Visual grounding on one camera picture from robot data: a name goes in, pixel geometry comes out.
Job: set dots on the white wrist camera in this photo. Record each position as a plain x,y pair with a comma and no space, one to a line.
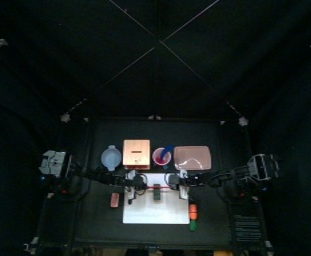
183,174
130,174

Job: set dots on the white text label sheet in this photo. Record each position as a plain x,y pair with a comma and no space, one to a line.
246,227

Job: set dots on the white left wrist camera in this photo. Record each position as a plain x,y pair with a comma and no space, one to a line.
130,174

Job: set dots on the white cutting board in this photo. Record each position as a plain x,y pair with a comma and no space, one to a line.
158,211

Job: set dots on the thin red chopstick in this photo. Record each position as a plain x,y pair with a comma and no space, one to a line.
150,188

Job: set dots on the orange toy carrot green top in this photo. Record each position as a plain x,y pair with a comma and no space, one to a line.
193,213

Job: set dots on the dark green sushi roll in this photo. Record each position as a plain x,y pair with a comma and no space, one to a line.
157,194

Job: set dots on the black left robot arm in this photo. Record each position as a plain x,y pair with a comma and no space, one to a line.
95,175

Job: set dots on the wooden box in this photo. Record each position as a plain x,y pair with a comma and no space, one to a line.
137,154

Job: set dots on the salmon nigiri toy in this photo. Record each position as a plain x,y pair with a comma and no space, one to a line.
114,200

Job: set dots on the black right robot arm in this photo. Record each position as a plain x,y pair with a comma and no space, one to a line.
226,174

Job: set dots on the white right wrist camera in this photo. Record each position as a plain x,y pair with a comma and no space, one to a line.
183,174

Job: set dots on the blue plastic spoon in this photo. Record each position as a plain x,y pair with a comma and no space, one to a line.
166,151

